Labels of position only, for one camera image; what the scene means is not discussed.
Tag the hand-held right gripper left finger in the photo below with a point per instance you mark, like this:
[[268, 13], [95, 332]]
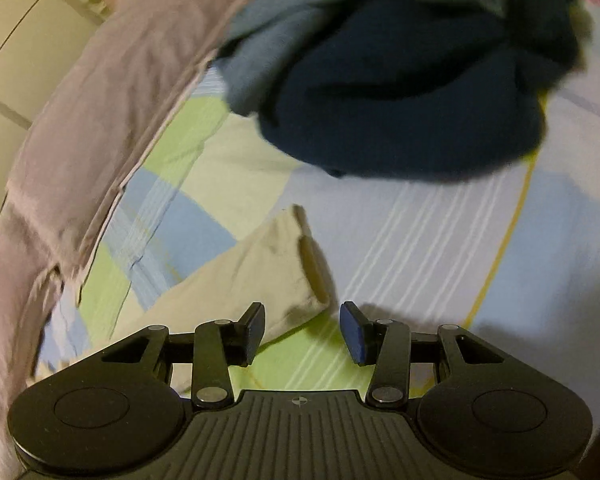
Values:
[[254, 334]]

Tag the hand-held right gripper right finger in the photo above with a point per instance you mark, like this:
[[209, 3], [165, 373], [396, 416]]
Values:
[[352, 336]]

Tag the cream towel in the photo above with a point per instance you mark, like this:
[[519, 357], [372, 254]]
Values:
[[260, 270]]

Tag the dark navy garment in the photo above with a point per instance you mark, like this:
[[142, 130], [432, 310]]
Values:
[[405, 110]]

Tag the mauve grey duvet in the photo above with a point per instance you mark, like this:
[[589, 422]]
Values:
[[105, 110]]

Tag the grey-blue garment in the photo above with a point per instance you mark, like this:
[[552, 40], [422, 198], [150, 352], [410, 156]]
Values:
[[270, 45]]

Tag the cream wardrobe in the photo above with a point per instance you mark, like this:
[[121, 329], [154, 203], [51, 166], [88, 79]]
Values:
[[10, 35]]

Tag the checked pastel bed sheet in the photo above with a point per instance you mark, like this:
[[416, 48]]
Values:
[[405, 240]]

